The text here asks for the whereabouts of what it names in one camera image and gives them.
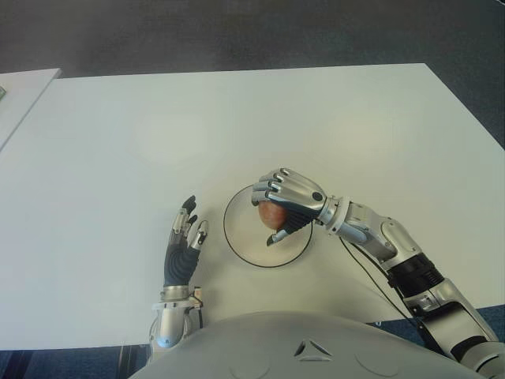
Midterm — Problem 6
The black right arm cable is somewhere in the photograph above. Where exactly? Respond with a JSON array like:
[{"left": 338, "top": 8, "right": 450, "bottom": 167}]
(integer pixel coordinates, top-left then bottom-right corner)
[{"left": 339, "top": 235, "right": 447, "bottom": 357}]

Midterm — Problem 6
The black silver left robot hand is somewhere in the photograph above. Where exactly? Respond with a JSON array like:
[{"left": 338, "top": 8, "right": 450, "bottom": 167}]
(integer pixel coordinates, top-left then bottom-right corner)
[{"left": 162, "top": 195, "right": 210, "bottom": 288}]

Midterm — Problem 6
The white plate with black rim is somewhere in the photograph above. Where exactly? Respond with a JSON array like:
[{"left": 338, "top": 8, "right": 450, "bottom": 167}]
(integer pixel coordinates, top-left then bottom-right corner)
[{"left": 223, "top": 183, "right": 315, "bottom": 269}]

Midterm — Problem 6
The grey robot torso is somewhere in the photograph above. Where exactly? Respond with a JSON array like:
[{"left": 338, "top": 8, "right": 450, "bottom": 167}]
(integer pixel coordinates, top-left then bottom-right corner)
[{"left": 133, "top": 310, "right": 483, "bottom": 379}]

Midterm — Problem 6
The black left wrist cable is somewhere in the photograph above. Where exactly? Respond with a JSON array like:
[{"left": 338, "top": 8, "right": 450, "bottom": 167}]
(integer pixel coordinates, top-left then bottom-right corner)
[{"left": 192, "top": 294, "right": 206, "bottom": 331}]

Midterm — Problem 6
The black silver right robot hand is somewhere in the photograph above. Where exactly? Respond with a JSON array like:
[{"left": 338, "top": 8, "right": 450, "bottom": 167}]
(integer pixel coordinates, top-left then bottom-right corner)
[{"left": 250, "top": 167, "right": 328, "bottom": 247}]

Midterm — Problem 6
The red yellow apple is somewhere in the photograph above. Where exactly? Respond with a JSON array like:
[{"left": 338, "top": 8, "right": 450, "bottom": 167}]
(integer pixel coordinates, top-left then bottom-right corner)
[{"left": 258, "top": 201, "right": 289, "bottom": 231}]

